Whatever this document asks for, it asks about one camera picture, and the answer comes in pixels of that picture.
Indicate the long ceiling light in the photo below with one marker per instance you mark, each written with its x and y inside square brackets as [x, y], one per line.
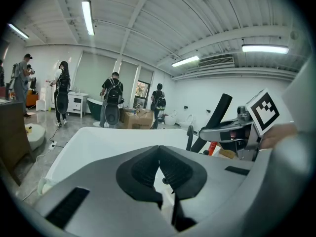
[264, 49]
[185, 61]
[17, 30]
[88, 17]

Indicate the dark green bathtub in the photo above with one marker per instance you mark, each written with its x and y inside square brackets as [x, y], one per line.
[95, 107]

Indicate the white pedestal box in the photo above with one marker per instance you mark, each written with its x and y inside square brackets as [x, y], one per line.
[43, 100]

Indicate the dark framed window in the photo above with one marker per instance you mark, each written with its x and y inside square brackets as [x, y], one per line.
[142, 92]

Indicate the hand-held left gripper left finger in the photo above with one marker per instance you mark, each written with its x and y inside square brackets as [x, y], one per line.
[108, 201]

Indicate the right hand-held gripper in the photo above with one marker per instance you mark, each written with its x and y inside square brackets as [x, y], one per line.
[264, 112]

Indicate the person's right forearm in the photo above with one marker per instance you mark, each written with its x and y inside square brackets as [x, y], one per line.
[284, 181]

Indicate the white vanity cabinet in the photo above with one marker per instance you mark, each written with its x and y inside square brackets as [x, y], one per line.
[77, 102]

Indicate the white toilet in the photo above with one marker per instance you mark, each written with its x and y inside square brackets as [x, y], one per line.
[186, 122]
[170, 118]

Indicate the brown wooden cabinet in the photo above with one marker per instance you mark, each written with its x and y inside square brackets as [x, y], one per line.
[12, 137]

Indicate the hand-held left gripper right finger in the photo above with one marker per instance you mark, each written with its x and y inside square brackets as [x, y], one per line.
[217, 181]

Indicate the person's right hand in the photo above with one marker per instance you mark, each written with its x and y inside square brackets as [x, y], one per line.
[276, 134]

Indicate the small cardboard box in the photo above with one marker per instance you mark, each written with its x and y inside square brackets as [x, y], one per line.
[226, 153]

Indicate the white paper roll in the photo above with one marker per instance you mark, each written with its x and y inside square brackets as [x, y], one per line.
[44, 186]

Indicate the white power strip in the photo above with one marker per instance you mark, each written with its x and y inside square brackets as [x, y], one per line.
[52, 145]

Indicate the white bathtub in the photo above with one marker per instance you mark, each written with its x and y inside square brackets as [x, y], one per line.
[103, 144]

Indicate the ceiling air vent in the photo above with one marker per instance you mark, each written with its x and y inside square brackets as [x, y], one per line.
[216, 61]

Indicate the red bottle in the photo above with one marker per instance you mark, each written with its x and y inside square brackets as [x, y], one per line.
[212, 149]

